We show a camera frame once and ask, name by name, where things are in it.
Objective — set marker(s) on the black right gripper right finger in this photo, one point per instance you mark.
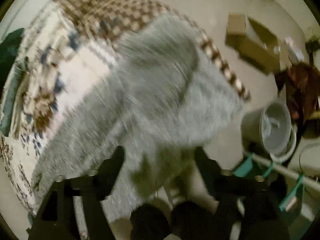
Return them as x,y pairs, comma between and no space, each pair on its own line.
246,210

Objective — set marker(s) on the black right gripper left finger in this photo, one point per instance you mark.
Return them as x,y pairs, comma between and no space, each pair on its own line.
56,217

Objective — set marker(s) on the grey fluffy pants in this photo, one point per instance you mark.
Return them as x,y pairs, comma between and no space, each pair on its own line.
162,99

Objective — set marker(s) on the teal white drying rack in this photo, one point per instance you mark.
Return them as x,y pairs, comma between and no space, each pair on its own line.
296,194

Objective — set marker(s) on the white plastic bucket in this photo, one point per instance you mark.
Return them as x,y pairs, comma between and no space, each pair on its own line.
269,127

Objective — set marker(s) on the dark red cloth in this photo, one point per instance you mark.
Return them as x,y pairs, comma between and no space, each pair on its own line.
302,92

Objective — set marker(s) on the open cardboard box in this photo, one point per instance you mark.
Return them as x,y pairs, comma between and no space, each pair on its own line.
254,42

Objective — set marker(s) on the dark green garment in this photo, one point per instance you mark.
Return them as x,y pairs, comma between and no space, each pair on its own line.
8,52

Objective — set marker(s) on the floral brown checkered blanket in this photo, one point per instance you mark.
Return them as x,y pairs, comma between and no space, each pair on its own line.
66,50

